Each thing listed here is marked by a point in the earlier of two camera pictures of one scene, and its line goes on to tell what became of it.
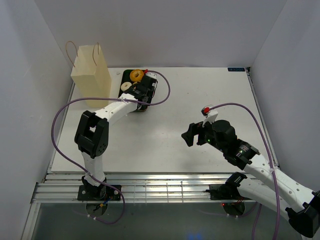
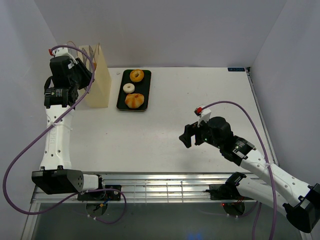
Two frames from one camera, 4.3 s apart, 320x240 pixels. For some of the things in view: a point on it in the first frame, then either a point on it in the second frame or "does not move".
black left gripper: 151,95 to 88,76
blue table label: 236,69 does not move
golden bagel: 136,75 does not move
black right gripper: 195,129 does not move
